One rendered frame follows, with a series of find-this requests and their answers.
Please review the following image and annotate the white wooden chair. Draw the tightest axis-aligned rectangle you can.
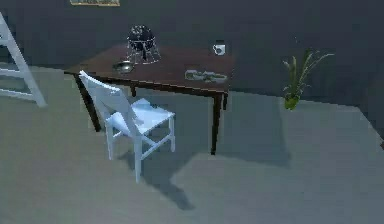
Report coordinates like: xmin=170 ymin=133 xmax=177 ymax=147
xmin=78 ymin=69 xmax=177 ymax=184

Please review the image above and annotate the framed wall picture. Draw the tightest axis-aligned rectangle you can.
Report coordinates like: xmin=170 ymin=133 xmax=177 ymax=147
xmin=69 ymin=0 xmax=121 ymax=7

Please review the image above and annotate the white ladder shelf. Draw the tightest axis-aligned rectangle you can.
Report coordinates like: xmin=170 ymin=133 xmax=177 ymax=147
xmin=0 ymin=12 xmax=48 ymax=108

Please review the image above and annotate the dark brown wooden table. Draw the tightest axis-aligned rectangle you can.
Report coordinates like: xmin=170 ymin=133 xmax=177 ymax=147
xmin=63 ymin=43 xmax=236 ymax=156

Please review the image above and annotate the green house plant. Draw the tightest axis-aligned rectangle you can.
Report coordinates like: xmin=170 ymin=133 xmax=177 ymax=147
xmin=282 ymin=48 xmax=335 ymax=111

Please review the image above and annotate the white mug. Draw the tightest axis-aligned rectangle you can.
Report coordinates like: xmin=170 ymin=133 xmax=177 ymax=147
xmin=212 ymin=43 xmax=227 ymax=57

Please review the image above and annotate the grey patterned flat object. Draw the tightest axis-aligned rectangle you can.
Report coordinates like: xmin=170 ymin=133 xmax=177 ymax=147
xmin=184 ymin=68 xmax=229 ymax=84

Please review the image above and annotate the dark metal bowl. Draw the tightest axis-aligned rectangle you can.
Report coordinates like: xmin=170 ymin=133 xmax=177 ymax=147
xmin=112 ymin=60 xmax=136 ymax=74

